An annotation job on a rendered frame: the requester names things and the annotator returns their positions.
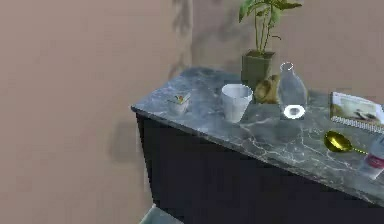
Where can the green houseplant in green pot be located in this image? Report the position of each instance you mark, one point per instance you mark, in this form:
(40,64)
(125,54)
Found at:
(256,66)

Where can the small white printed box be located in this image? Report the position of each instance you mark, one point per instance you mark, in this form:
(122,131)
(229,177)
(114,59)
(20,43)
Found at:
(179,102)

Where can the white cup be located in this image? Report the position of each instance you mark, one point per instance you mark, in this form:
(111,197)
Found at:
(235,104)

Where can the dark cabinet with marble top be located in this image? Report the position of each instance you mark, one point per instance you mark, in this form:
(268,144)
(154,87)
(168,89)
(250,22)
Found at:
(213,180)

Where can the brown potato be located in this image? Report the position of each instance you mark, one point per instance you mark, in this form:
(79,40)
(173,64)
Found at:
(266,91)

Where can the clear glass bottle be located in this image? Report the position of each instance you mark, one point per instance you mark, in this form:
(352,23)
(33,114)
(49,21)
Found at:
(292,91)

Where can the grey marble block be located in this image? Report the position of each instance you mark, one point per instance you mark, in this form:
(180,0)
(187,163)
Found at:
(156,217)

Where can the golden spoon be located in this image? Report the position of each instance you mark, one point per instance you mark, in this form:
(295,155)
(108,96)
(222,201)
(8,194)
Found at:
(338,142)

